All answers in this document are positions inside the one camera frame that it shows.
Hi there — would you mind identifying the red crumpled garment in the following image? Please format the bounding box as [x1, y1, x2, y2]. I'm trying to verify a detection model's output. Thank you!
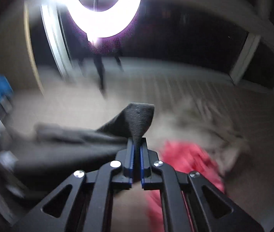
[147, 140, 225, 232]

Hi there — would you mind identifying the ring light on tripod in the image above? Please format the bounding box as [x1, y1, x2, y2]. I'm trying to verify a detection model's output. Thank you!
[45, 0, 150, 95]

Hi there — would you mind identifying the dark grey daisy t-shirt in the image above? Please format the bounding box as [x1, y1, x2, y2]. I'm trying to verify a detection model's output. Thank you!
[0, 103, 155, 190]

